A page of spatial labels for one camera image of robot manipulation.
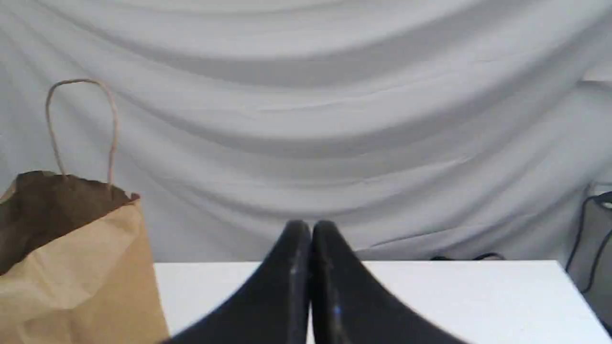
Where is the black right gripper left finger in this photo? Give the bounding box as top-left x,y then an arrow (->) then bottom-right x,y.
165,220 -> 312,344

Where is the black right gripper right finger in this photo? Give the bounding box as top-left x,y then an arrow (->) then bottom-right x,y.
312,220 -> 461,344

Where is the brown paper bag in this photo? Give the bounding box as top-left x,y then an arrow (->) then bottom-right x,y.
0,79 -> 170,344

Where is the grey backdrop cloth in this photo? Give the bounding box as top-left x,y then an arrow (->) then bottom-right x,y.
1,0 -> 611,263

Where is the grey box at right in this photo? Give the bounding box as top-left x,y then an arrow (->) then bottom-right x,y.
565,184 -> 612,333

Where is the black cable behind table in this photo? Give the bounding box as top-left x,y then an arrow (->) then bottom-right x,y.
430,252 -> 506,261

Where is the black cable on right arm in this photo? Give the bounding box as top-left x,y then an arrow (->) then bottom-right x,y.
565,191 -> 612,293

